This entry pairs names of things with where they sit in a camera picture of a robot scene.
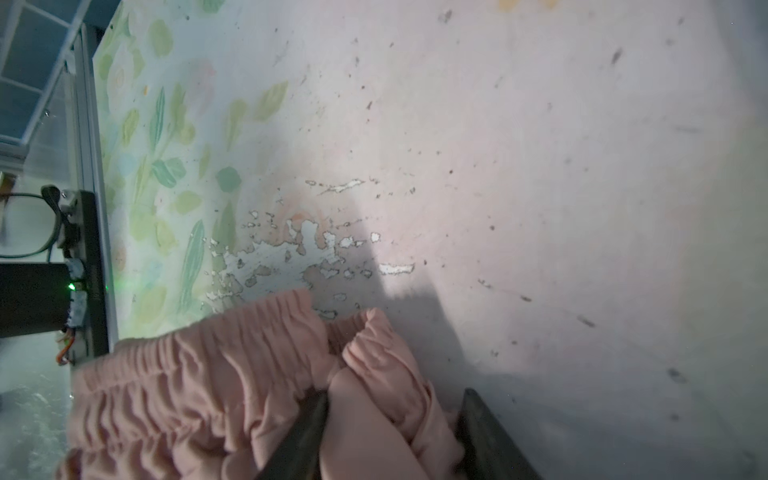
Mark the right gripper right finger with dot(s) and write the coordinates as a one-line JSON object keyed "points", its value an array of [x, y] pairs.
{"points": [[490, 452]]}

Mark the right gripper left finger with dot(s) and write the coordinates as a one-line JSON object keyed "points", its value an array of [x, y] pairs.
{"points": [[298, 454]]}

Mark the aluminium front rail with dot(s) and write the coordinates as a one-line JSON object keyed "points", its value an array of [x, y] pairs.
{"points": [[66, 157]]}

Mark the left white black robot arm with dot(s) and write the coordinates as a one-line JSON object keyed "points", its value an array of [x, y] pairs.
{"points": [[35, 298]]}

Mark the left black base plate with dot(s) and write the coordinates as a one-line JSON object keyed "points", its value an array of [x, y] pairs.
{"points": [[80, 242]]}

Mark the pink shorts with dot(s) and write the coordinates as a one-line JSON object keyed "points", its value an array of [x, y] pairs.
{"points": [[214, 400]]}

